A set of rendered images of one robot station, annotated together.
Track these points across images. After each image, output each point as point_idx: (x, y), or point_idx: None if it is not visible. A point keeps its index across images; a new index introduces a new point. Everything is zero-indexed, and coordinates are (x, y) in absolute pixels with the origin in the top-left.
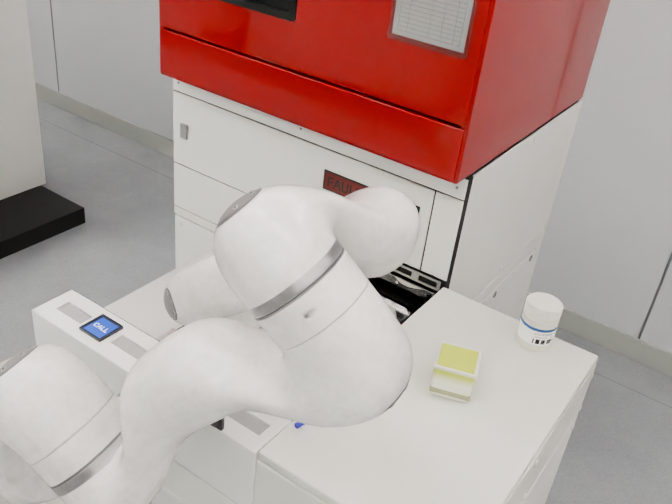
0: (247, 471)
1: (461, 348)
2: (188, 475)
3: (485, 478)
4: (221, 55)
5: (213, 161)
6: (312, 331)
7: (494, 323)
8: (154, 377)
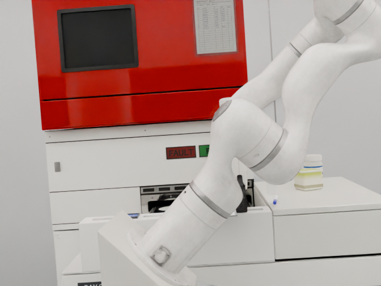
0: (268, 229)
1: (304, 168)
2: (224, 268)
3: (362, 193)
4: (90, 101)
5: (83, 177)
6: (373, 8)
7: (291, 181)
8: (312, 63)
